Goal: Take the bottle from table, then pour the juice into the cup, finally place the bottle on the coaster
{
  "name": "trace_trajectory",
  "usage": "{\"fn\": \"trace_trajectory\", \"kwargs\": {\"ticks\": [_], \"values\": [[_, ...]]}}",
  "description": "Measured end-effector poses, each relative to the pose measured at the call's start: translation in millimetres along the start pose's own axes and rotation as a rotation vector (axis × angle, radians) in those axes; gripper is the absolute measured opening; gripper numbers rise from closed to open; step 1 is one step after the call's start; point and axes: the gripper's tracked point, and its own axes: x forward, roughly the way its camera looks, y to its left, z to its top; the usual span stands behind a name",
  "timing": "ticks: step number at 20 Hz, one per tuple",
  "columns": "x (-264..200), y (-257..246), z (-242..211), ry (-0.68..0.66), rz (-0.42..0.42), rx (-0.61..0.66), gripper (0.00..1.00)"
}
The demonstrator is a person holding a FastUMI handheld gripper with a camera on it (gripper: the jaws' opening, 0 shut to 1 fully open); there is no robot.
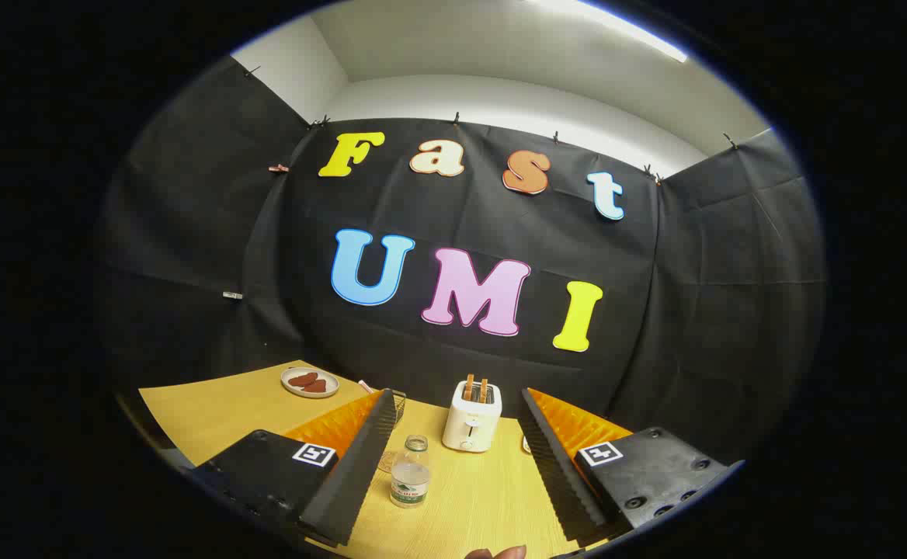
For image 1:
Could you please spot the clear plastic juice bottle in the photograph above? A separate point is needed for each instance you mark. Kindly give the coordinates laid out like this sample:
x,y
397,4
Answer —
x,y
410,481

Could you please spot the ribbed drinking glass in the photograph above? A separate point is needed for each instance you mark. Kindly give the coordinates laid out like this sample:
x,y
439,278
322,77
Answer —
x,y
399,407

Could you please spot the wooden table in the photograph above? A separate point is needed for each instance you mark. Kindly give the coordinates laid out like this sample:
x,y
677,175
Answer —
x,y
469,497

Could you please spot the red striped straw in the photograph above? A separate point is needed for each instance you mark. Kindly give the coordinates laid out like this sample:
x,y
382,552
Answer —
x,y
366,386

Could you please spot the white toaster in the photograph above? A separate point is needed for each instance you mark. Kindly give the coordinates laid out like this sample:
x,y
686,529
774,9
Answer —
x,y
469,423

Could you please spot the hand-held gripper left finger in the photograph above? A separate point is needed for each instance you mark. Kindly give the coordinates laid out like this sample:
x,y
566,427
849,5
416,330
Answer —
x,y
360,466

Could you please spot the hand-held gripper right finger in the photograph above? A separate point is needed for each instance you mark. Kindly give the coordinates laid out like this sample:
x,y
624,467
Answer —
x,y
554,473

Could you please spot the round wooden coaster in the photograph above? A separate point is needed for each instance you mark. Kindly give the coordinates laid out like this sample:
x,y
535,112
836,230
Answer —
x,y
386,463

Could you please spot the small white round plate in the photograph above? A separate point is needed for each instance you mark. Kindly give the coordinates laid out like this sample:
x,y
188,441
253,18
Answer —
x,y
290,388

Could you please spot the red sausage piece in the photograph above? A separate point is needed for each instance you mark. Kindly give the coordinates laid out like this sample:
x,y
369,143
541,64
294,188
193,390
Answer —
x,y
302,379
316,386

